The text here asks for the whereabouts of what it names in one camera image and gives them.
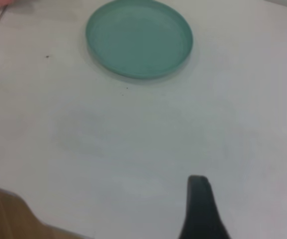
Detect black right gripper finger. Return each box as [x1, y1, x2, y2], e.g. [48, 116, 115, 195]
[178, 175, 232, 239]

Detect green round plate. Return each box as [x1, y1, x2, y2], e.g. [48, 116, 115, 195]
[85, 0, 194, 81]

